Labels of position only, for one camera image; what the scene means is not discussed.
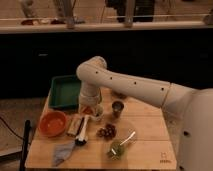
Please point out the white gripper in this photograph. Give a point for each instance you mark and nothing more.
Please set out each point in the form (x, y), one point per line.
(82, 106)

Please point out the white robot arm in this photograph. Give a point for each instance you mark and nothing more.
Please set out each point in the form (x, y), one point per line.
(194, 106)

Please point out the red bowl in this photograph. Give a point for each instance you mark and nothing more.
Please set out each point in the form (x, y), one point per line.
(52, 123)

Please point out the dark brown bowl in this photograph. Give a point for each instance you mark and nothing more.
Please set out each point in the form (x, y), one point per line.
(119, 95)

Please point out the wooden block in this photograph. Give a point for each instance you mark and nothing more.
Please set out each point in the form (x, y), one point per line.
(74, 125)

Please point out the white cup with lime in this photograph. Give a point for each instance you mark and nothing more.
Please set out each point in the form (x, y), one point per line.
(98, 115)

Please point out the green plastic tray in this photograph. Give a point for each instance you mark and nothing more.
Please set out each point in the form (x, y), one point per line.
(64, 92)

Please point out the metal cup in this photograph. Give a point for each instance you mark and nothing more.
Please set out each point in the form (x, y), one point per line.
(117, 108)

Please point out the bunch of red grapes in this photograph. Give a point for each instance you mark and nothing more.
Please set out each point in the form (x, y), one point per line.
(108, 132)

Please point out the grey cloth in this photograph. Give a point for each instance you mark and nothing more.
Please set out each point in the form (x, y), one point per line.
(62, 152)

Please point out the green glass dish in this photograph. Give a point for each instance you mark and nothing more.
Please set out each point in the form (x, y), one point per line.
(116, 150)

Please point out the white spoon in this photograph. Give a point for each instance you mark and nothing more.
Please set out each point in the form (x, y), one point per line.
(128, 138)

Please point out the black chair frame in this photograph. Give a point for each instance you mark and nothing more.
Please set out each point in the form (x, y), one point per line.
(25, 144)

